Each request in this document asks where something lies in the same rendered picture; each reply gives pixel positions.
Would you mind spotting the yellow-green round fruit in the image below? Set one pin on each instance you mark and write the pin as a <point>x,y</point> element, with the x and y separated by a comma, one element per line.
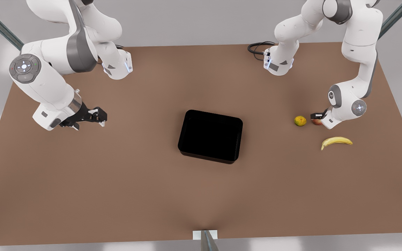
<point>300,121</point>

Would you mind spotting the red apple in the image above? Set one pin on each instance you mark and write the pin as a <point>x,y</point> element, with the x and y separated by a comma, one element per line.
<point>316,121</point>

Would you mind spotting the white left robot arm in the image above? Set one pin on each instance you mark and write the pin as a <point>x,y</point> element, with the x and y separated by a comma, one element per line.
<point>354,42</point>

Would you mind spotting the black storage box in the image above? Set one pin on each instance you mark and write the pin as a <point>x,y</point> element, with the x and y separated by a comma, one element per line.
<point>210,136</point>

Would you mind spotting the yellow banana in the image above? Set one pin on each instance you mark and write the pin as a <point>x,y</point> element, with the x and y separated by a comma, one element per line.
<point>336,141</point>

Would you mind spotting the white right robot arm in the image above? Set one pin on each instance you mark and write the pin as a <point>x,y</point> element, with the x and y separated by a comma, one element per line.
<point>54,80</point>

